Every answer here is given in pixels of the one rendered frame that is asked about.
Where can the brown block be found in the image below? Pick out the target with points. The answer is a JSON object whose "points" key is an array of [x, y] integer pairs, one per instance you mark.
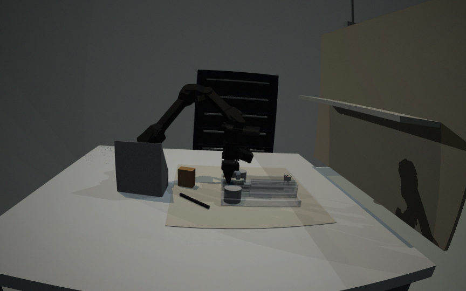
{"points": [[186, 177]]}

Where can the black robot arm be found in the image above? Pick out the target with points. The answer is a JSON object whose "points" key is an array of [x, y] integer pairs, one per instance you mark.
{"points": [[235, 126]]}

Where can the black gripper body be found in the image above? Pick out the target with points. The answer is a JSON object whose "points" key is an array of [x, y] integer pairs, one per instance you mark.
{"points": [[229, 155]]}

